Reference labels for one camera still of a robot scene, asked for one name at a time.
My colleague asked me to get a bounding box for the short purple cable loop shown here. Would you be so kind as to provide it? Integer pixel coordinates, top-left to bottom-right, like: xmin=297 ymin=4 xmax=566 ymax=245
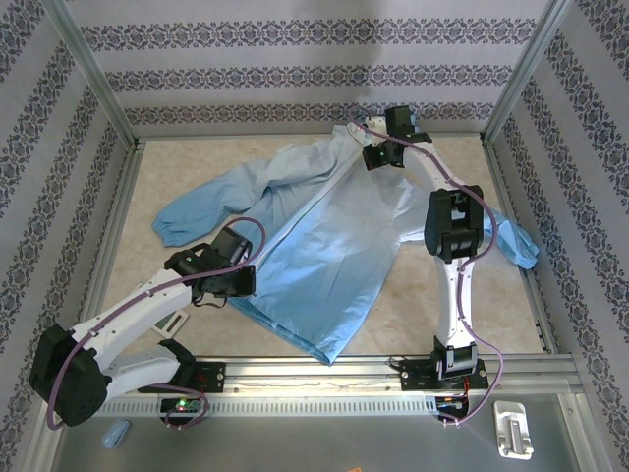
xmin=164 ymin=391 xmax=211 ymax=432

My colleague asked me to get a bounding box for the long aluminium base rail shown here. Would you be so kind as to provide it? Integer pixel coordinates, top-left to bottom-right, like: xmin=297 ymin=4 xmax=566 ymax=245
xmin=194 ymin=354 xmax=577 ymax=394

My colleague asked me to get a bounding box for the aluminium side rail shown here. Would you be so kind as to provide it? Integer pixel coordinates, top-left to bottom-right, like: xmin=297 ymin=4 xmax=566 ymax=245
xmin=484 ymin=137 xmax=559 ymax=354
xmin=81 ymin=140 xmax=146 ymax=325

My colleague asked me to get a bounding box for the slotted grey cable duct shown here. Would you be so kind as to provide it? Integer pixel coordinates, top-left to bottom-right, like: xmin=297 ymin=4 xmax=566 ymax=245
xmin=97 ymin=392 xmax=438 ymax=418

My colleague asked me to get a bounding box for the circuit board green light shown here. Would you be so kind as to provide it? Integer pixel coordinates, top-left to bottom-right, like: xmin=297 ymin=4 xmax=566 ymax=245
xmin=161 ymin=397 xmax=202 ymax=415

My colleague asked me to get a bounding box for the light blue zip jacket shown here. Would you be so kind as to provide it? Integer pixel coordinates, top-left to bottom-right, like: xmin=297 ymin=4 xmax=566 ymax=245
xmin=150 ymin=122 xmax=541 ymax=366

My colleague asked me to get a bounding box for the white plastic holder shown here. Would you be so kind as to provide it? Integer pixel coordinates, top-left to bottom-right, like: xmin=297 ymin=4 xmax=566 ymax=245
xmin=492 ymin=400 xmax=536 ymax=461

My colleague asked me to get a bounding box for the white digital scale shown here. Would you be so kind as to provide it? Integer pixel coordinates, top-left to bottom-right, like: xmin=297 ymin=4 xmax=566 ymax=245
xmin=152 ymin=310 xmax=190 ymax=338

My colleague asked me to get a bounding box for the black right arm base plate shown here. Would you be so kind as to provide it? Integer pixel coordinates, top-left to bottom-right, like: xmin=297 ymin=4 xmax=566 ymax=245
xmin=399 ymin=357 xmax=488 ymax=393

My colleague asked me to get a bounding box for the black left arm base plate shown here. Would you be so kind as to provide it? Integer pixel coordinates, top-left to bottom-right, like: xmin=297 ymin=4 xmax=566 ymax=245
xmin=139 ymin=360 xmax=227 ymax=394

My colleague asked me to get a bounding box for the light blue plastic piece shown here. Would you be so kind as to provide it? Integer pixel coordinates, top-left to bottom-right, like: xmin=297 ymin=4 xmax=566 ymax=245
xmin=101 ymin=417 xmax=131 ymax=449

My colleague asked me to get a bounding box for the aluminium frame post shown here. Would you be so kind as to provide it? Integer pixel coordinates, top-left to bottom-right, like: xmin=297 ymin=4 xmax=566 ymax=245
xmin=41 ymin=0 xmax=139 ymax=148
xmin=481 ymin=0 xmax=574 ymax=144

